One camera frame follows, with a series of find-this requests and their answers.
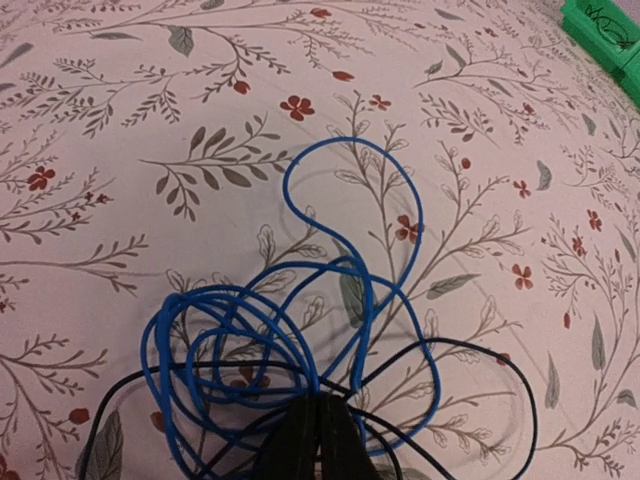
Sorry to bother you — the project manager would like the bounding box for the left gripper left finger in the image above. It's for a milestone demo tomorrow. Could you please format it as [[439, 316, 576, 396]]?
[[253, 396, 317, 480]]

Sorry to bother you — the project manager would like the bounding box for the blue cable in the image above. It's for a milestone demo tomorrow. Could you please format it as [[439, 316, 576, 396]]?
[[139, 136, 443, 480]]

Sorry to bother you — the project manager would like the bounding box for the green three-compartment bin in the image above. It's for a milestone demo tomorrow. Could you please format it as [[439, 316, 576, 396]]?
[[561, 0, 639, 107]]

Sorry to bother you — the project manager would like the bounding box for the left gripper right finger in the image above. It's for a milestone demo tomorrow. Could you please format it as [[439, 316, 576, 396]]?
[[318, 394, 381, 480]]

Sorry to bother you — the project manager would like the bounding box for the floral table mat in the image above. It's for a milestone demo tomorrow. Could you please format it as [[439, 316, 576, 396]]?
[[1, 1, 639, 479]]

